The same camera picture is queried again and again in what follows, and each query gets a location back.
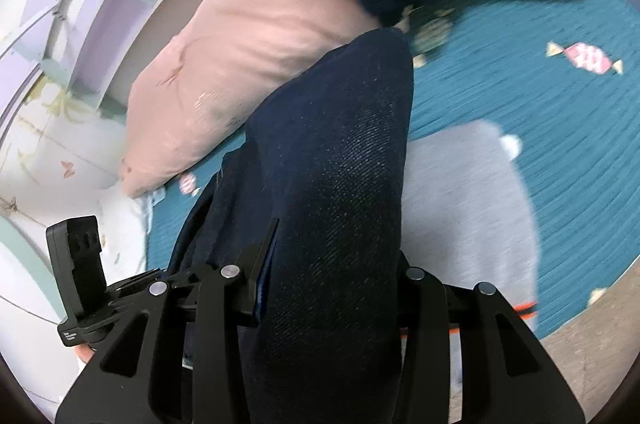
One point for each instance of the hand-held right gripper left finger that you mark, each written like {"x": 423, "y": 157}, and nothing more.
{"x": 255, "y": 284}

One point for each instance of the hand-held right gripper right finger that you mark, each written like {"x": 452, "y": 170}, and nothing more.
{"x": 417, "y": 299}

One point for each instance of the dark denim jacket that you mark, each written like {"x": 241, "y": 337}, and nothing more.
{"x": 340, "y": 153}

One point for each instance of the white pillow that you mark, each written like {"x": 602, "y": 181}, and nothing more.
{"x": 127, "y": 244}

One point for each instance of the light blue striped cloth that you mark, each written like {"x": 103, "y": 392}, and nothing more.
{"x": 152, "y": 204}

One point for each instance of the folded grey pants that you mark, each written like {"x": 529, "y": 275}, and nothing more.
{"x": 460, "y": 204}

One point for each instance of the white floral wardrobe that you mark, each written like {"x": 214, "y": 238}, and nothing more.
{"x": 50, "y": 153}

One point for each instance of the teal quilted bed sheet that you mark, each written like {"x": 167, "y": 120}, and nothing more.
{"x": 550, "y": 153}

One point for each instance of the pink quilt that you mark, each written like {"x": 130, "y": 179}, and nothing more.
{"x": 225, "y": 53}

